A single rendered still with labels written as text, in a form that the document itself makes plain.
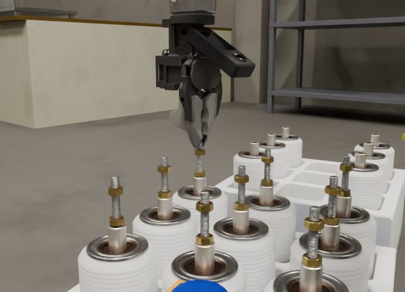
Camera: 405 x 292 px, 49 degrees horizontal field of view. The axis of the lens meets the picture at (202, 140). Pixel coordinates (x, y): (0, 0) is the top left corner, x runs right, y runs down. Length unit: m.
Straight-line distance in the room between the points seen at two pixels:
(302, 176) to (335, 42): 3.00
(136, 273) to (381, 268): 0.36
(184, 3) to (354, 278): 0.45
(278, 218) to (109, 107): 2.75
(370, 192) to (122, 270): 0.58
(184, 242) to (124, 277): 0.13
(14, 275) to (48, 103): 2.08
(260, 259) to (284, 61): 3.83
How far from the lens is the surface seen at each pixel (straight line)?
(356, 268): 0.56
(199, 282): 0.33
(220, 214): 0.74
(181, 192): 0.76
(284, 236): 0.70
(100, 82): 3.29
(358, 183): 0.94
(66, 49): 3.14
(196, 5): 0.70
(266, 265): 0.60
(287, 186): 1.08
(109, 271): 0.53
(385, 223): 0.93
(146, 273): 0.55
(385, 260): 0.74
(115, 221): 0.55
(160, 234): 0.62
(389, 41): 3.95
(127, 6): 5.91
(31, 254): 1.19
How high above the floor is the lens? 0.49
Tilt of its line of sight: 11 degrees down
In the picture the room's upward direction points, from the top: straight up
